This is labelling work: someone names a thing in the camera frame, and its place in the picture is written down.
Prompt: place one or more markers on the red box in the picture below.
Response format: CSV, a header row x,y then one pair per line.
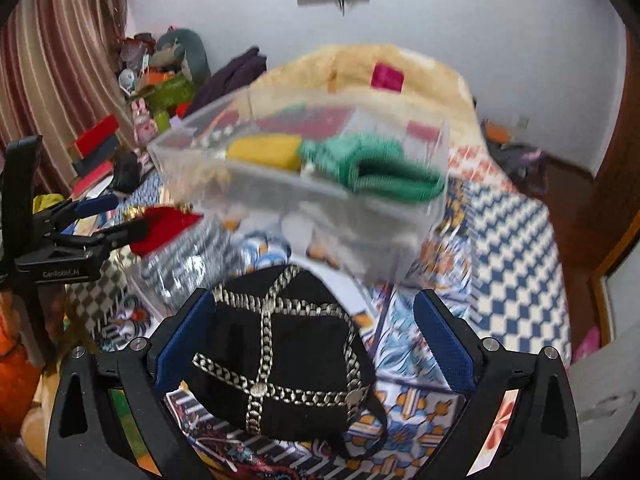
x,y
95,136

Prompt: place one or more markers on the beige fluffy blanket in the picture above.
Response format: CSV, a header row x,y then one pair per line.
x,y
425,105

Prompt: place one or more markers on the clear plastic container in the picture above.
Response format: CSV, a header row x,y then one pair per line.
x,y
310,210

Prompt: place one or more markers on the pink bunny toy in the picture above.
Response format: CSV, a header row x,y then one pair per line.
x,y
143,122

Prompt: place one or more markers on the wooden door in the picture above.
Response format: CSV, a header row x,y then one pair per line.
x,y
607,200

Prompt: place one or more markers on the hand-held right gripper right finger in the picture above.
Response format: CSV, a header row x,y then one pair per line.
x,y
446,342

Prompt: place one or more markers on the yellow cloth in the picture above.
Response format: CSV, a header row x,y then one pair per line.
x,y
262,152

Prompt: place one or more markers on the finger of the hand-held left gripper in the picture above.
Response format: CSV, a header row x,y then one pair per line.
x,y
117,235
97,204

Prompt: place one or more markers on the green box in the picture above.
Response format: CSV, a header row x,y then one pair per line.
x,y
170,94

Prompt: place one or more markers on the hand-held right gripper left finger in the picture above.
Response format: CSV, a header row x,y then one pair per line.
x,y
184,342

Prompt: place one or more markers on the green knitted cloth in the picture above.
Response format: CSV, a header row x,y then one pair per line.
x,y
370,165

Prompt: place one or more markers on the black cap with silver trim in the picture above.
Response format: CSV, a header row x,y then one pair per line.
x,y
280,350

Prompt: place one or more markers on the striped curtain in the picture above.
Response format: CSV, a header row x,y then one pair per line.
x,y
55,70

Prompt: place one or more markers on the pink square cloth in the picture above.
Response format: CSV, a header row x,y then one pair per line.
x,y
387,77

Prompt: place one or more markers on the dark cloth pile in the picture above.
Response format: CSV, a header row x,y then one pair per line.
x,y
522,165

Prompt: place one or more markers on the red cloth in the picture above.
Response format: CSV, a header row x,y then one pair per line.
x,y
310,119

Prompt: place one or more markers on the patterned bedsheet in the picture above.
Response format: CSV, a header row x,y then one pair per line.
x,y
505,260

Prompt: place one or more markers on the red cloth pouch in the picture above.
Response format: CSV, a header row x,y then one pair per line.
x,y
167,225

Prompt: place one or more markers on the dark purple cloth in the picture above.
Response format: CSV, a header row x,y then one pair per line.
x,y
232,77

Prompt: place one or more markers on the grey-green plush cushion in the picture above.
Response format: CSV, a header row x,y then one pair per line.
x,y
192,50

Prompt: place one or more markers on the orange cloth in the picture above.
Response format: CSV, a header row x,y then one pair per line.
x,y
497,131

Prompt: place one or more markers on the black bag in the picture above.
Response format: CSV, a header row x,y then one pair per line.
x,y
126,174

